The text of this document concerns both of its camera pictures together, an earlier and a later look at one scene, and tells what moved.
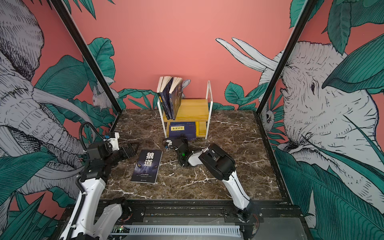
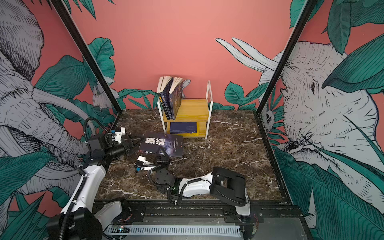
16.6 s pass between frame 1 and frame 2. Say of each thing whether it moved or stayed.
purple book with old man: stayed
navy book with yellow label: moved
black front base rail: stayed
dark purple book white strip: moved
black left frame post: stayed
